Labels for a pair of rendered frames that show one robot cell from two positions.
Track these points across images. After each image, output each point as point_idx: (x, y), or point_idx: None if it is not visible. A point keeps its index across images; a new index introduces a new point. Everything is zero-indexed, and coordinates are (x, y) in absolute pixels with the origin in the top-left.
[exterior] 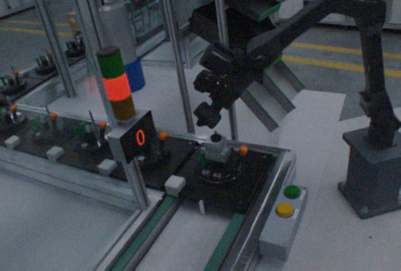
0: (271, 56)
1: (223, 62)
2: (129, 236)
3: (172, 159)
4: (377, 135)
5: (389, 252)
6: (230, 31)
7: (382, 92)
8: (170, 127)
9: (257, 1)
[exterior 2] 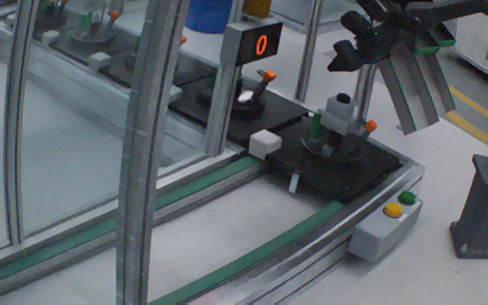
0: (427, 24)
1: (380, 8)
2: (187, 174)
3: (267, 117)
4: None
5: (466, 285)
6: None
7: None
8: None
9: None
